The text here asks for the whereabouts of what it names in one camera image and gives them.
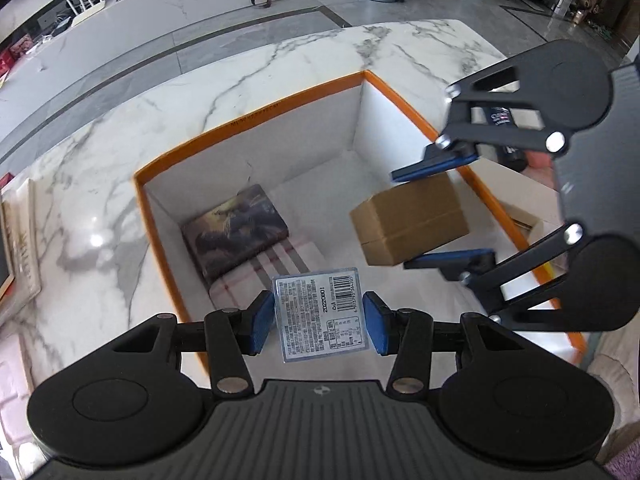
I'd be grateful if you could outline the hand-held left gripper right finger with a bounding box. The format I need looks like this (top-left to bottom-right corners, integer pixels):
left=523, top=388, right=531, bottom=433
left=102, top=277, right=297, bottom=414
left=363, top=290, right=524, bottom=395

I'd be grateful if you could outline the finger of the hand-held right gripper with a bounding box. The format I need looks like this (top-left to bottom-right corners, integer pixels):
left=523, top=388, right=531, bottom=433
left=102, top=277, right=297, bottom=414
left=391, top=45, right=569, bottom=184
left=403, top=223, right=586, bottom=332

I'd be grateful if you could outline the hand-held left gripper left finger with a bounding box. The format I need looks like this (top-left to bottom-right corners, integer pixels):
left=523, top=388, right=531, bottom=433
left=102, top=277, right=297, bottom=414
left=107, top=291, right=275, bottom=397

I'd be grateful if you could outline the brown cardboard box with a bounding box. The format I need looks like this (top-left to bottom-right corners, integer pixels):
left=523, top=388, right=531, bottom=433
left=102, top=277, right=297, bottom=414
left=349, top=172, right=471, bottom=267

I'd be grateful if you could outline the clear labelled plastic case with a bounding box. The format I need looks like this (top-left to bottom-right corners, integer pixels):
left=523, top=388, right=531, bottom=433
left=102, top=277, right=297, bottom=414
left=272, top=266, right=371, bottom=364

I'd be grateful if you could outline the orange storage box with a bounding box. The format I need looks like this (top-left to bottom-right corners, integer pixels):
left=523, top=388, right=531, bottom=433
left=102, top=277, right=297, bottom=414
left=133, top=70, right=587, bottom=387

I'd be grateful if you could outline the dark green spray can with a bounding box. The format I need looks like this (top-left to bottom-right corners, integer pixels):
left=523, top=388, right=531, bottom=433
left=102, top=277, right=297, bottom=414
left=480, top=104, right=528, bottom=171

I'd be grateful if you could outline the dark picture-print box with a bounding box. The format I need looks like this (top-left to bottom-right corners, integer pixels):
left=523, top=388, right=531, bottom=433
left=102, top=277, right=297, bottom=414
left=180, top=183, right=291, bottom=291

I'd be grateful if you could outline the beige sofa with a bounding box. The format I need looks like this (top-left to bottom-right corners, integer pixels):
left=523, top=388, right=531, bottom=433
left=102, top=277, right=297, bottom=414
left=584, top=330, right=640, bottom=480

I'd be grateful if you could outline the gold framed picture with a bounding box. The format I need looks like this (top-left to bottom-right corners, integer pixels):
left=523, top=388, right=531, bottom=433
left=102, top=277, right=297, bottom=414
left=0, top=172, right=44, bottom=312

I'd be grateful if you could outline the white marble low cabinet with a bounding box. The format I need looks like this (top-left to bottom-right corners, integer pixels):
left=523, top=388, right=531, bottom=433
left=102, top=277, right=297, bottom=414
left=0, top=0, right=367, bottom=98

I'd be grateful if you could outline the white router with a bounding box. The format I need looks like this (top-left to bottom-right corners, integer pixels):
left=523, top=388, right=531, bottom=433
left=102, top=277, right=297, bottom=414
left=64, top=0, right=109, bottom=29

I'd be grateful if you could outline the red packet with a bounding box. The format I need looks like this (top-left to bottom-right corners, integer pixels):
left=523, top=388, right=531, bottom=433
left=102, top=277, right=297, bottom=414
left=0, top=35, right=37, bottom=82

